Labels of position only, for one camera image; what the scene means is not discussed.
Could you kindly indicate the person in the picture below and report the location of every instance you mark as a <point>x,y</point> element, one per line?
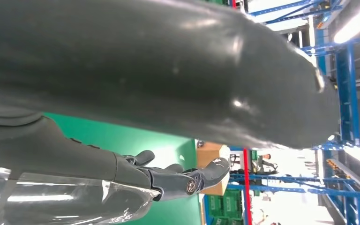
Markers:
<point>262,163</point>

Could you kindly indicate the green plastic crate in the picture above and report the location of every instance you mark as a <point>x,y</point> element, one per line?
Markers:
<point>226,206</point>

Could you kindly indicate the ceiling light strip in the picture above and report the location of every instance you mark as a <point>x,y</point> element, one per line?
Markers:
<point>357,21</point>

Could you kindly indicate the brown cardboard box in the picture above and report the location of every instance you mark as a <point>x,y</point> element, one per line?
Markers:
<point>208,153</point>

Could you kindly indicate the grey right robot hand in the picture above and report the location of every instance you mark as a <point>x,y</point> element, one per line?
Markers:
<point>136,71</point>

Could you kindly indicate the red bar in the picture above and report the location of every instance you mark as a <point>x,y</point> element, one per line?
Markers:
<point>247,186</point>

